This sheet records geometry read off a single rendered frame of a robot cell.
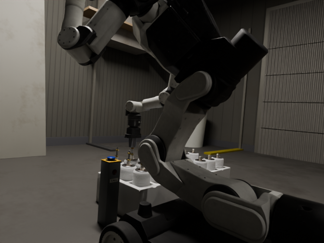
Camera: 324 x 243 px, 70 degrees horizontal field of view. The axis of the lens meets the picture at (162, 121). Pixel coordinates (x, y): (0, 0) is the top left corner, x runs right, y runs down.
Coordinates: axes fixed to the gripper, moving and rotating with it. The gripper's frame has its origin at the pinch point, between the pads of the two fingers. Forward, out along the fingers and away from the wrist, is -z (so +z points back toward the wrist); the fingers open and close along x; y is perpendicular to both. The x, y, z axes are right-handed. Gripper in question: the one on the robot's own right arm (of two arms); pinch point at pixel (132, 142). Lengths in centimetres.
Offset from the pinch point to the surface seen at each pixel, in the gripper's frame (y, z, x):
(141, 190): 29.1, -19.2, 21.2
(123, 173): 11.7, -15.0, 17.5
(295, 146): 53, -17, -310
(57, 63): -214, 80, -60
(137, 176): 23.4, -13.8, 18.8
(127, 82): -200, 71, -181
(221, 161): 35, -13, -62
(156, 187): 30.3, -19.6, 10.7
